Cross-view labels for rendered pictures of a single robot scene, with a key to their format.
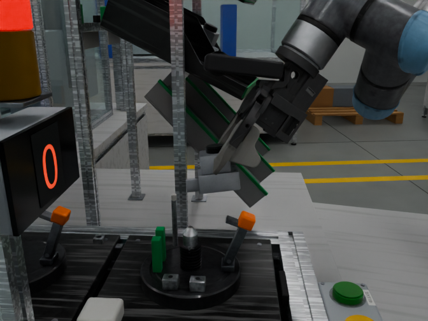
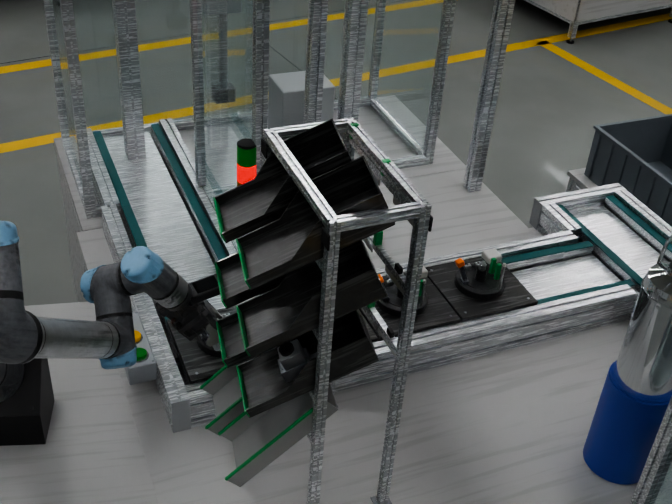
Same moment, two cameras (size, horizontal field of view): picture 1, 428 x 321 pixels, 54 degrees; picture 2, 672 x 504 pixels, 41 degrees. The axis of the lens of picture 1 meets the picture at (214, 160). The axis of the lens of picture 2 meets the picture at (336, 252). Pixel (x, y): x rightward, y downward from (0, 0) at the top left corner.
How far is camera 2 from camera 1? 2.50 m
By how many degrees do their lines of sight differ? 120
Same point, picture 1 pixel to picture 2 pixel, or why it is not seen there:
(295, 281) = (168, 358)
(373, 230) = not seen: outside the picture
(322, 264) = (156, 454)
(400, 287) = (96, 448)
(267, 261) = (187, 361)
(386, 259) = (101, 479)
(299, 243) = (171, 389)
